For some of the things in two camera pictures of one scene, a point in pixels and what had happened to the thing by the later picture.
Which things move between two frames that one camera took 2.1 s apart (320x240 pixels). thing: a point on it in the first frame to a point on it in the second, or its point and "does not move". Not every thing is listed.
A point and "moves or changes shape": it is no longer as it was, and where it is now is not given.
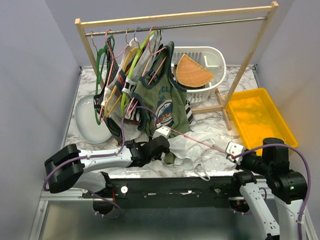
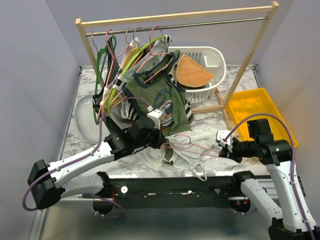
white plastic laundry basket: (197, 70) does not move
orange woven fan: (188, 72) does not move
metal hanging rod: (100, 33) does not move
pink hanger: (149, 30) to (112, 104)
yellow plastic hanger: (126, 55) to (130, 52)
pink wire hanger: (199, 141) to (191, 144)
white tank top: (191, 150) moves or changes shape
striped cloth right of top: (189, 115) does not move
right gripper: (241, 164) to (234, 156)
